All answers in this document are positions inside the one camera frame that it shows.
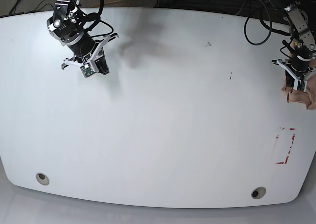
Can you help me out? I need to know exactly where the right table grommet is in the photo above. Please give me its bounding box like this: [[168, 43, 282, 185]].
[[251, 186, 266, 200]]

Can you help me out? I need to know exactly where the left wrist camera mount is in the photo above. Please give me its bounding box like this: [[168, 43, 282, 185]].
[[271, 59, 316, 92]]

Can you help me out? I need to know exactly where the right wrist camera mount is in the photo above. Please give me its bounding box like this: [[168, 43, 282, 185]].
[[61, 33, 119, 78]]

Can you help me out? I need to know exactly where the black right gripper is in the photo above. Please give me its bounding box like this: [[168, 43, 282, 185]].
[[67, 37, 109, 75]]

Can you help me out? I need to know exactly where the red tape rectangle marking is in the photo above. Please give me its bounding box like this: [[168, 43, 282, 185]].
[[274, 127, 296, 165]]

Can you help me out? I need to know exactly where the peach t-shirt with emoji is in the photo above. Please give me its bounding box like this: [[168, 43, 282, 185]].
[[281, 40, 316, 110]]

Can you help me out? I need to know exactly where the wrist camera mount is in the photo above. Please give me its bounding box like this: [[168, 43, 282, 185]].
[[271, 59, 316, 92], [61, 33, 119, 78]]

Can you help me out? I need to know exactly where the left table grommet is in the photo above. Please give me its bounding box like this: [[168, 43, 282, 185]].
[[36, 173, 49, 186]]

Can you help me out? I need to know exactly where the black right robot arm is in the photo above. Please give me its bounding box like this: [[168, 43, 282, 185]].
[[47, 0, 119, 78]]

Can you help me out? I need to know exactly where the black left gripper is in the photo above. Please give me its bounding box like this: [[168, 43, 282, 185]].
[[285, 57, 313, 88]]

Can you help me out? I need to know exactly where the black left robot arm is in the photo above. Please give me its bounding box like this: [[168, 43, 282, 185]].
[[257, 0, 316, 91]]

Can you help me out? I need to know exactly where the table grommet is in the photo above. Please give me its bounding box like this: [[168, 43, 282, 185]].
[[251, 186, 266, 200], [36, 173, 49, 186]]

